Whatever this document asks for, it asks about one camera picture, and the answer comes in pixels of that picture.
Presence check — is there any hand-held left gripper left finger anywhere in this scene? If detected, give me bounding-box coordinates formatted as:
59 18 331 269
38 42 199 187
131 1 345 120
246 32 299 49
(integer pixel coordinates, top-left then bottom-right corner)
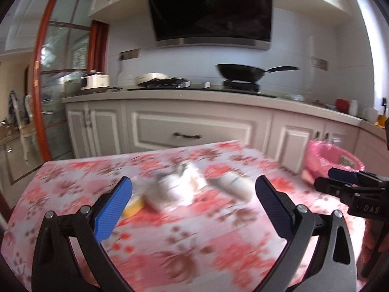
31 176 134 292

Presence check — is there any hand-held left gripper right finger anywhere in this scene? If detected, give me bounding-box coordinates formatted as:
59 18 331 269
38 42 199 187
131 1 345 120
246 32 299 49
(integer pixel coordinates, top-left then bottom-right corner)
255 175 358 292

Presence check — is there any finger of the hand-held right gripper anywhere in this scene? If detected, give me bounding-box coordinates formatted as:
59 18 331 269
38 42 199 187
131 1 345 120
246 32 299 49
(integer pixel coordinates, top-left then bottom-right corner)
328 168 360 182
314 177 350 197

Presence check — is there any yellow sponge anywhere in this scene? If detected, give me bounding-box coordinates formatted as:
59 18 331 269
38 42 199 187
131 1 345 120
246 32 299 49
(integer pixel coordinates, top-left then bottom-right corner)
122 194 145 219

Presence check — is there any bin with pink bag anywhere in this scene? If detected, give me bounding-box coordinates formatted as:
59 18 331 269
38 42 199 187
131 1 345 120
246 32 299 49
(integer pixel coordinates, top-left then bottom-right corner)
304 139 365 181

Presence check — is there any person's right hand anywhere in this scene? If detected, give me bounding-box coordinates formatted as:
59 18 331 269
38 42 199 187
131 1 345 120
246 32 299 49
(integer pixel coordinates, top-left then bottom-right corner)
360 219 379 267

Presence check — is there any white crumpled tissue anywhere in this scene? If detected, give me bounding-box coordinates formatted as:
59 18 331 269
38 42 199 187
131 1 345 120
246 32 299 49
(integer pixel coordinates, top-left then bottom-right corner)
213 172 253 202

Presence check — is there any white mug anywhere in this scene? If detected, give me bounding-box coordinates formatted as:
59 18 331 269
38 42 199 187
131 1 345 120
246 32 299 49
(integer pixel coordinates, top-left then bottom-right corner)
363 107 379 122

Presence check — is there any white base cabinet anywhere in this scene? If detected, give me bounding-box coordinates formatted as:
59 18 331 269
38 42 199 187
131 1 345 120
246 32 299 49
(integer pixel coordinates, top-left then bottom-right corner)
62 87 386 174

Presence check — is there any silver foil wrapper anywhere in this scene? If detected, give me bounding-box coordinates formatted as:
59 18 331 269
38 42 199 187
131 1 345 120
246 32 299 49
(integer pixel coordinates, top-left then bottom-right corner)
175 161 198 178

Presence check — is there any pink floral tablecloth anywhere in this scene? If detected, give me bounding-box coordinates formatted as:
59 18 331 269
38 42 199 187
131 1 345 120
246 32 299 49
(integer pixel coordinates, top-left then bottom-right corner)
0 140 370 292

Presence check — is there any white drawer front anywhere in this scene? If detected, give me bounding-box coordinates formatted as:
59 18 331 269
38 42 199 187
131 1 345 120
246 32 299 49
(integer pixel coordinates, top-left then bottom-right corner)
131 111 253 151

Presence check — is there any white dining chair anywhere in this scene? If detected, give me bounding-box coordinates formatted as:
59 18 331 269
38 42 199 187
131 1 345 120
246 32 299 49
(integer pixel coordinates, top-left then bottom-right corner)
8 91 40 162

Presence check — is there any wooden framed glass door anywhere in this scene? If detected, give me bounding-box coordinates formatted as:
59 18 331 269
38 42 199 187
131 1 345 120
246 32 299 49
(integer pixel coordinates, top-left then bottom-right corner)
30 0 108 162

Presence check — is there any black gas stove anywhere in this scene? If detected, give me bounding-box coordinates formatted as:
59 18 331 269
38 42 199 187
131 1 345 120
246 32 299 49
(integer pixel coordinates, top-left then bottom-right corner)
128 79 277 98

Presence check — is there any white rice cooker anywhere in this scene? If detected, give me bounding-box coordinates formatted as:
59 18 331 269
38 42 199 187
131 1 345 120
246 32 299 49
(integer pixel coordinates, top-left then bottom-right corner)
80 71 110 92

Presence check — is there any black wok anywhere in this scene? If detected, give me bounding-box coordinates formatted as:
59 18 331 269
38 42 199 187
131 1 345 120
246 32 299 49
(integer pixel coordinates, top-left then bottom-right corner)
215 63 300 83

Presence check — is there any black range hood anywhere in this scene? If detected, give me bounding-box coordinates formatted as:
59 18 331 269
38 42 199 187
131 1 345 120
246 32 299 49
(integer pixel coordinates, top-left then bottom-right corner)
144 0 274 51

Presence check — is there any black power cable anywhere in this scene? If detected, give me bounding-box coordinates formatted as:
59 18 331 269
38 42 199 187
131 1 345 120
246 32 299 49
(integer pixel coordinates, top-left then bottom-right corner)
115 60 124 88

